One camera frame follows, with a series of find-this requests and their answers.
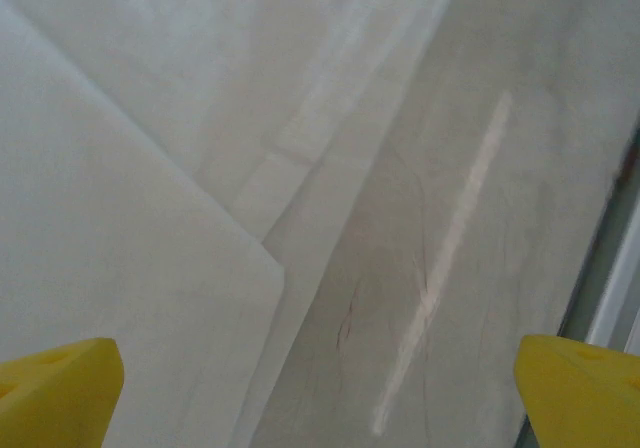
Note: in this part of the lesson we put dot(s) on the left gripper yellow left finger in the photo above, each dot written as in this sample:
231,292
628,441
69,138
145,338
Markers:
55,398

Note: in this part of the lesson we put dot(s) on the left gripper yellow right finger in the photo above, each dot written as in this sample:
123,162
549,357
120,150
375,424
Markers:
585,398

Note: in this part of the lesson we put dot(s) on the white t-shirt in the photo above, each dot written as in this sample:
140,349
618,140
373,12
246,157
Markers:
100,218

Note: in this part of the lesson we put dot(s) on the long aluminium base beam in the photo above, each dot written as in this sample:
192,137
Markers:
622,288

